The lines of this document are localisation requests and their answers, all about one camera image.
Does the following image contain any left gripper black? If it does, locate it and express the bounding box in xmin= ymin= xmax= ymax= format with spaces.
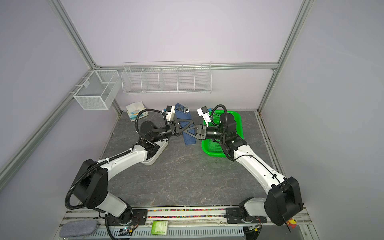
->
xmin=151 ymin=119 xmax=194 ymax=143

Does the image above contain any blue paper napkin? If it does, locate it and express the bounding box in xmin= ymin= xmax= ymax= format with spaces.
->
xmin=174 ymin=102 xmax=197 ymax=146

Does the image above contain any green plastic basket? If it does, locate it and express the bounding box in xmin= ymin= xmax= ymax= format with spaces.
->
xmin=202 ymin=110 xmax=246 ymax=161

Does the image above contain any white rectangular dish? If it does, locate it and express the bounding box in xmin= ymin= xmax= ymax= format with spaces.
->
xmin=141 ymin=140 xmax=169 ymax=166

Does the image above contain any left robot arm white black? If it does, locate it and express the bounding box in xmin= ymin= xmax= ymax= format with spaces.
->
xmin=65 ymin=119 xmax=199 ymax=225

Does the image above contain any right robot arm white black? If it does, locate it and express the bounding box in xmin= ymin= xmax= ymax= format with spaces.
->
xmin=177 ymin=113 xmax=304 ymax=226

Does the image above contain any tissue pack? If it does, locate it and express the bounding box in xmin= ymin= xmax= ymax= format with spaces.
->
xmin=126 ymin=102 xmax=146 ymax=122

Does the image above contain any white mesh box basket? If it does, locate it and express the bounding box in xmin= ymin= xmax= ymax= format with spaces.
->
xmin=74 ymin=70 xmax=122 ymax=111

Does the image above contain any green small box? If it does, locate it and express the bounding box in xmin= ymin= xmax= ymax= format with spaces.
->
xmin=151 ymin=221 xmax=169 ymax=236

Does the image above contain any red yellow toy figure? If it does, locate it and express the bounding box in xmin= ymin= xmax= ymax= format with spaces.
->
xmin=286 ymin=219 xmax=297 ymax=229

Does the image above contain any grey cloth pad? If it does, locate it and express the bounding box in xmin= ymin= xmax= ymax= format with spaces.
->
xmin=59 ymin=220 xmax=99 ymax=238

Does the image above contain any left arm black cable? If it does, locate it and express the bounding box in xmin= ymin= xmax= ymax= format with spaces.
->
xmin=134 ymin=108 xmax=164 ymax=136

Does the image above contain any white wire shelf rack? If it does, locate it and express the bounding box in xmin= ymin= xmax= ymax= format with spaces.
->
xmin=121 ymin=61 xmax=213 ymax=94

